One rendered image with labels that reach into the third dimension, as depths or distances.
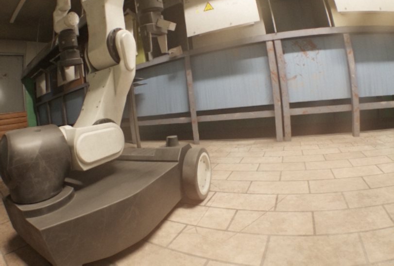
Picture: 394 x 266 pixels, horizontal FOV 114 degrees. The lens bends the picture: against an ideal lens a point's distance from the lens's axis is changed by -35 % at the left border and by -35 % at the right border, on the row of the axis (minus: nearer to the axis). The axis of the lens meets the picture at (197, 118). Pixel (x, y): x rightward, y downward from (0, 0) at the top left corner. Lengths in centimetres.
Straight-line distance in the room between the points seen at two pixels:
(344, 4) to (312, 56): 50
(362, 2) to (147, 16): 151
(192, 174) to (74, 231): 41
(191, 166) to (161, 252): 30
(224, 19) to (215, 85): 57
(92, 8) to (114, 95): 36
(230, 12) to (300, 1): 104
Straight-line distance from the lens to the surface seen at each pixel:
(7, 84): 533
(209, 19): 167
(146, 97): 214
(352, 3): 170
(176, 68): 193
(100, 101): 65
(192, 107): 177
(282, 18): 233
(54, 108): 418
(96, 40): 77
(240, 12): 161
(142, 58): 213
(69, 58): 91
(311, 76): 164
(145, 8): 64
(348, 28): 174
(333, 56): 170
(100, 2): 80
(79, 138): 53
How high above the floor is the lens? 36
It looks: 4 degrees down
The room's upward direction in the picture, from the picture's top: 6 degrees counter-clockwise
